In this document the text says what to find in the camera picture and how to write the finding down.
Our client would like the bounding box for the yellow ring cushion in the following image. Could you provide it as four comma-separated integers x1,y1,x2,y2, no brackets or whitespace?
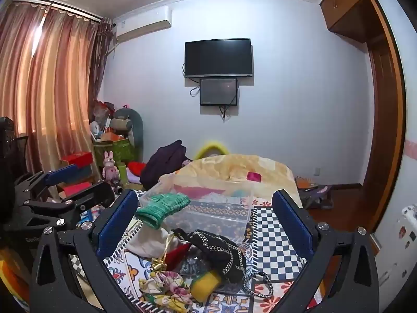
194,139,230,159

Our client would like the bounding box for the dark patterned curtain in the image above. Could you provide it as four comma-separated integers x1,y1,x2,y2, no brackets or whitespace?
95,17,114,103

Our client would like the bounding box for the black white braided cord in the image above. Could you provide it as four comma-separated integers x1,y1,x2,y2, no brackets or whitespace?
243,270,275,298

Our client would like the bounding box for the small black wall monitor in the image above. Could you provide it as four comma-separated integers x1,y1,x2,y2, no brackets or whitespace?
199,77,238,106

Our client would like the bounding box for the white curtain rail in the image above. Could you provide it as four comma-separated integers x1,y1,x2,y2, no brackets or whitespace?
13,0,113,24

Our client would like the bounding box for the floral fabric scrunchie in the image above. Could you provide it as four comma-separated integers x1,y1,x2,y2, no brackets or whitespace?
138,270,193,313

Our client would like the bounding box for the wooden overhead cabinet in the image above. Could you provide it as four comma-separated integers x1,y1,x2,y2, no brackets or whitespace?
318,0,385,45

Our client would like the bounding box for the patterned printed mat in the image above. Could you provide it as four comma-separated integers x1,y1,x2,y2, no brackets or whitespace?
70,186,326,313

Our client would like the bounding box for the white drawstring pouch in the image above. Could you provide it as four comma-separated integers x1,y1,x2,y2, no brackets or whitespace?
125,226,180,259

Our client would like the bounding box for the green storage bag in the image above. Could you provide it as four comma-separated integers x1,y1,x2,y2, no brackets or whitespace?
93,137,138,171

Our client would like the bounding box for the black wall television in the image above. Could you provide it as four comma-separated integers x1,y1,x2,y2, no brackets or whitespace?
184,38,254,79

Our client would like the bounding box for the clear plastic storage box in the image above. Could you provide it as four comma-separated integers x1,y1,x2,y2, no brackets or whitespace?
138,174,255,245

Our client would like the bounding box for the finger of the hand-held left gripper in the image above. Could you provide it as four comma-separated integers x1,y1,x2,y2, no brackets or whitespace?
20,180,116,232
15,164,79,200

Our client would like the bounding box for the red plastic bag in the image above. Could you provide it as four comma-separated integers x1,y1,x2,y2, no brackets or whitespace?
93,101,115,125

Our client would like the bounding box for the yellow green sponge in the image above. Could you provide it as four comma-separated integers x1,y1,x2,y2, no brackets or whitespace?
190,271,222,296

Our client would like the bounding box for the wooden door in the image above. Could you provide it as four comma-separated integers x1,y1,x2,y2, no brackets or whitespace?
358,0,408,237

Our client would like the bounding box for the pink orange curtain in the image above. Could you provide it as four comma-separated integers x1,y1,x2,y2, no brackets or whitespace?
0,2,105,183

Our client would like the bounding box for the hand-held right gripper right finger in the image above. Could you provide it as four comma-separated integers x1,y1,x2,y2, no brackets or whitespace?
271,189,380,313

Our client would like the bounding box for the green knitted cloth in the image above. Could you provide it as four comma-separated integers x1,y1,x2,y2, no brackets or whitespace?
135,193,191,229

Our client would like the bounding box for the dark purple jacket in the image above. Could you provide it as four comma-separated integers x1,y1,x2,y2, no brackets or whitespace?
140,140,188,190

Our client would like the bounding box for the red cloth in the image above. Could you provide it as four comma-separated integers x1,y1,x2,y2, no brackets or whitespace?
127,161,148,177

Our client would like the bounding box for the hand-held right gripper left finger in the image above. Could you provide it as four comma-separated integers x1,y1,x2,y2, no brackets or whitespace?
30,189,144,313

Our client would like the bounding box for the pink cloth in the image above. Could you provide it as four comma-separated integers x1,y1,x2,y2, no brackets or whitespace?
174,184,213,197

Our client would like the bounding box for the red pouch with gold bow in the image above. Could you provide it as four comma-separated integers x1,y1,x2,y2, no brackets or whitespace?
150,235,193,273

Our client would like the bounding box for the black chain bag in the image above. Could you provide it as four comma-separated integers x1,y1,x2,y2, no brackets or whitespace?
173,228,248,284

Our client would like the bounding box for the red box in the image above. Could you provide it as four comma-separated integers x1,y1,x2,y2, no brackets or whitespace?
59,152,94,167

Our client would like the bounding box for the white air conditioner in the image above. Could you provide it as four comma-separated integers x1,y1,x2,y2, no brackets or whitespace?
112,5,173,44

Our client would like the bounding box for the crinkled clear plastic bag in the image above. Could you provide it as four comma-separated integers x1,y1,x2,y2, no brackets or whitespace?
179,254,210,276

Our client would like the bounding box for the grey plush toy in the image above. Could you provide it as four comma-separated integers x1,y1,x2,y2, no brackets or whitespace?
109,107,144,157

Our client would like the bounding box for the yellow fleece blanket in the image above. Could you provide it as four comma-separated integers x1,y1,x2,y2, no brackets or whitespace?
159,154,304,210

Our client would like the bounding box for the purple folding stool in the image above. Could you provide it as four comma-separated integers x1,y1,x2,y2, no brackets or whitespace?
300,185,333,210

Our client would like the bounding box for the pink rabbit toy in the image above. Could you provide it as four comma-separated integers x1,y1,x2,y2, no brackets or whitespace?
102,151,122,182

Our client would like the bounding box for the orange yellow cloth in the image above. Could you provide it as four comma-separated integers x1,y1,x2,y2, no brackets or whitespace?
0,249,31,304

